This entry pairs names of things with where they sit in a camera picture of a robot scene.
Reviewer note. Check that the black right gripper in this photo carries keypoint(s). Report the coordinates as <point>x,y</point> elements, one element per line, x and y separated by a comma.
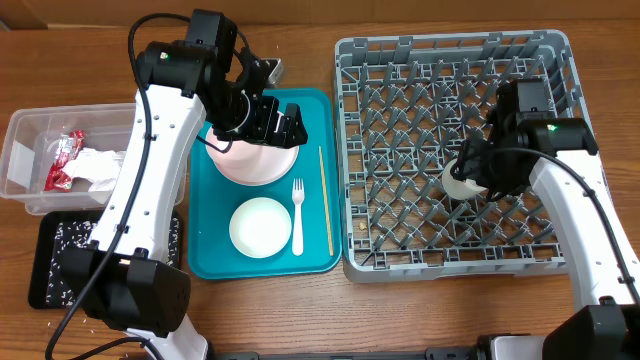
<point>474,168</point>

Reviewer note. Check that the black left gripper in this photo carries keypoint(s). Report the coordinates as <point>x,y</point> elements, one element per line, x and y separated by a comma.
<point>265,129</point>

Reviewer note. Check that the cream white cup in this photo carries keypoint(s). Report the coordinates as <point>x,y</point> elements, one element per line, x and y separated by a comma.
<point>457,189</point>

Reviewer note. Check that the white bowl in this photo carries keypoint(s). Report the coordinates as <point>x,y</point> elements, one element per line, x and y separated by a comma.
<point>260,227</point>

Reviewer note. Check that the white napkin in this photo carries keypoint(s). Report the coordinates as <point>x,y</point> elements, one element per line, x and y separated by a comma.
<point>100,168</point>

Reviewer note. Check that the red snack wrapper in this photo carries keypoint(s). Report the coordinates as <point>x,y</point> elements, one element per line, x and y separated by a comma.
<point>68,149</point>

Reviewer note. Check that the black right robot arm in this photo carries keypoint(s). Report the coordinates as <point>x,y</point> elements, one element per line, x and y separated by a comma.
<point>529,147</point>

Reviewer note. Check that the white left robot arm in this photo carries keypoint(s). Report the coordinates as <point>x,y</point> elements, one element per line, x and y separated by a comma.
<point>122,276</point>

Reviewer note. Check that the grey dishwasher rack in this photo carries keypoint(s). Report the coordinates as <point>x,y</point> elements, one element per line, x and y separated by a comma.
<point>405,105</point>

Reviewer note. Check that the clear plastic waste bin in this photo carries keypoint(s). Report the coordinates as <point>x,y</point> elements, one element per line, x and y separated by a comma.
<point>30,147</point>

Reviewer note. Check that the white plastic fork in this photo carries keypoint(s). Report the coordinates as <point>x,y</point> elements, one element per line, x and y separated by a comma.
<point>298,196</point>

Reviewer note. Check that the pink plate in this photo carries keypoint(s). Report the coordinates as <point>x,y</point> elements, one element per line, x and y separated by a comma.
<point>248,164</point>

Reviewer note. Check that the wooden chopstick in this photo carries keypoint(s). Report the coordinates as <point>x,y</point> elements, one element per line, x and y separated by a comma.
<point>326,203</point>

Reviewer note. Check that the teal plastic tray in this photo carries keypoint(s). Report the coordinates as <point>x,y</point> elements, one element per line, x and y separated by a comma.
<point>213,199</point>

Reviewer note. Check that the black tray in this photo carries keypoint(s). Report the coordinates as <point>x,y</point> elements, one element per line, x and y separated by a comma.
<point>58,230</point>

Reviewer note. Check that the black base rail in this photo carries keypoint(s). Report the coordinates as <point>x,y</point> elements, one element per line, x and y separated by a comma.
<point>350,355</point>

